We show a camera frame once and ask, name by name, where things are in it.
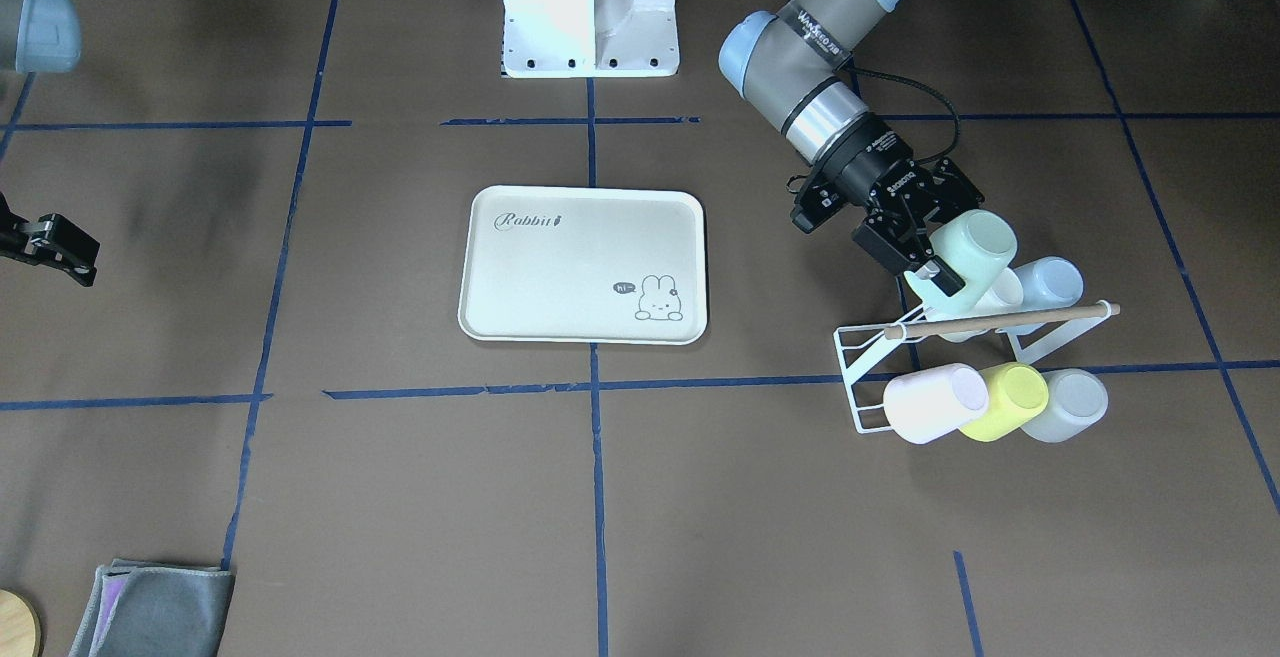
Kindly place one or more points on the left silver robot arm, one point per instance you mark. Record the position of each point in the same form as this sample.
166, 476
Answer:
795, 67

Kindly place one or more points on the yellow cup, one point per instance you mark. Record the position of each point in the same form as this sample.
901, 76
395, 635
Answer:
1017, 393

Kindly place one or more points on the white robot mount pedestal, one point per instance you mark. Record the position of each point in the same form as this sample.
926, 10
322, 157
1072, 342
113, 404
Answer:
570, 39

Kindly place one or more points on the grey cup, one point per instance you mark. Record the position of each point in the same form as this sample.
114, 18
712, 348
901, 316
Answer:
1076, 400

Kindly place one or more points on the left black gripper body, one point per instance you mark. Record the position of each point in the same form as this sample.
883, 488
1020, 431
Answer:
864, 160

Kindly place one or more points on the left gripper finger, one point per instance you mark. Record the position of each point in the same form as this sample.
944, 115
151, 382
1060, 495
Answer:
940, 193
901, 247

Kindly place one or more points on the green cup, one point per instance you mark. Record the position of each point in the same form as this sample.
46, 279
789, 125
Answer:
977, 245

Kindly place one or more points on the pink cup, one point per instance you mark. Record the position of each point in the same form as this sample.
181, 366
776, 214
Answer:
923, 406

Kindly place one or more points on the white wire cup rack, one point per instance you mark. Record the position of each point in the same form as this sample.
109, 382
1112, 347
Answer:
870, 356

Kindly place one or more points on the blue cup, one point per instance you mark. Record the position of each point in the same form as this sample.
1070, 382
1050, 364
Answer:
1049, 283

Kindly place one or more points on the cream rabbit tray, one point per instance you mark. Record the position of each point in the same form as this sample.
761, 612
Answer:
585, 265

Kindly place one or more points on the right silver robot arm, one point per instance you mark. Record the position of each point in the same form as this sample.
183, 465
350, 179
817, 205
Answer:
44, 36

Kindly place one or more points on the wooden mug tree stand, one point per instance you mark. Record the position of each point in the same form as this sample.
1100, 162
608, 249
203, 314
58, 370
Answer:
21, 633

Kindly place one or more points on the beige cup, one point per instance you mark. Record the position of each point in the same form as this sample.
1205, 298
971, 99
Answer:
1006, 294

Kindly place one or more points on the folded grey cloth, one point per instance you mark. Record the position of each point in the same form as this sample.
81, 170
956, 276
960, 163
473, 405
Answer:
141, 608

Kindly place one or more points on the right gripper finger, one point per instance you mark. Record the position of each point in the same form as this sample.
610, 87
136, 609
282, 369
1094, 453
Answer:
53, 241

